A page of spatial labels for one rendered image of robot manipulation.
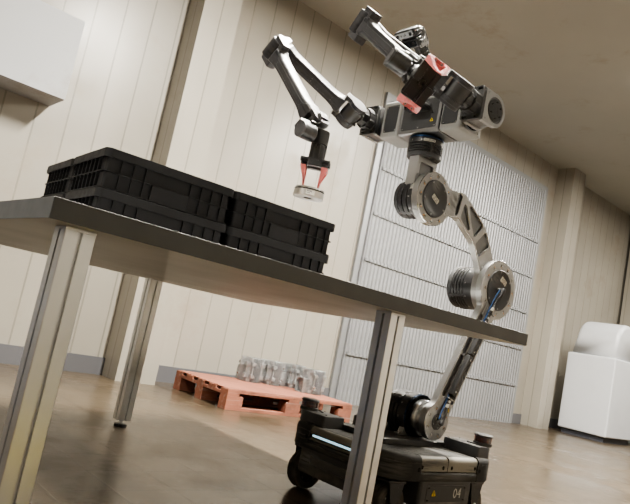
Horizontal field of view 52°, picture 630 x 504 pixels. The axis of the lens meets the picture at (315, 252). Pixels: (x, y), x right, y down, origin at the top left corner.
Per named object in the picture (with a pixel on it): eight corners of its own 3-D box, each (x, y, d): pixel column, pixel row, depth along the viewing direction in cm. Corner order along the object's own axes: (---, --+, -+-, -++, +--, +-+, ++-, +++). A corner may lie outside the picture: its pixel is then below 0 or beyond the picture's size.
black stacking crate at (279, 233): (280, 257, 237) (286, 228, 239) (330, 259, 214) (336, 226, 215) (184, 230, 214) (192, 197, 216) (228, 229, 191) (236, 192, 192)
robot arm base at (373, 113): (376, 134, 258) (382, 106, 260) (362, 127, 253) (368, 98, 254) (361, 136, 265) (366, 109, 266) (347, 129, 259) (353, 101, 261)
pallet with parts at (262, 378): (286, 400, 524) (293, 362, 528) (352, 422, 465) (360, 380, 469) (168, 387, 453) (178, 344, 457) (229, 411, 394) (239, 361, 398)
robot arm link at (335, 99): (284, 27, 246) (269, 46, 251) (274, 34, 235) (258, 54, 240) (368, 108, 254) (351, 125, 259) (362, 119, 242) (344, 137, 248)
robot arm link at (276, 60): (286, 36, 240) (268, 57, 246) (275, 32, 236) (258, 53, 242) (333, 121, 223) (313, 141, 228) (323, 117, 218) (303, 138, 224)
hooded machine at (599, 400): (582, 433, 859) (597, 325, 878) (633, 446, 809) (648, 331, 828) (554, 430, 811) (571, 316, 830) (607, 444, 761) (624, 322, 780)
